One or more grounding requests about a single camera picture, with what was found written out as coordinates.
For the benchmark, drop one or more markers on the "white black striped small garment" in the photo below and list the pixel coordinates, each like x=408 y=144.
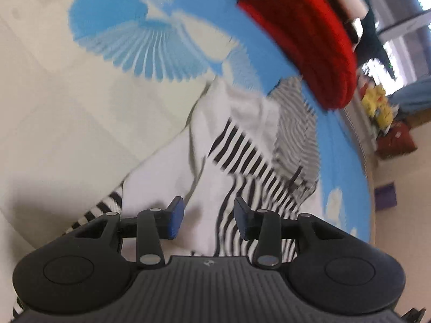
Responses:
x=161 y=175

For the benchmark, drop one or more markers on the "dark red box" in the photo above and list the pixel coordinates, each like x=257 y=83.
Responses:
x=397 y=139

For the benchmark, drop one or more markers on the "dark teal cloth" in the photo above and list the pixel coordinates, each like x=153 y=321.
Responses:
x=373 y=40

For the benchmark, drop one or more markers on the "purple block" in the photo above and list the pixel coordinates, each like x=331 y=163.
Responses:
x=386 y=197

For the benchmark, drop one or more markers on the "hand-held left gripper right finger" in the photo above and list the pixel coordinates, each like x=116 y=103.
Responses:
x=240 y=216

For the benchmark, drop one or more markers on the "blue and cream printed blanket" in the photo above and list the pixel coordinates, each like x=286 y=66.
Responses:
x=50 y=107

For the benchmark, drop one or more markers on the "red knitted cloth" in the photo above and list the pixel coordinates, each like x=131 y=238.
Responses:
x=303 y=33

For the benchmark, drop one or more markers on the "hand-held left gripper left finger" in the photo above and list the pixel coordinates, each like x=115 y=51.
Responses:
x=175 y=216

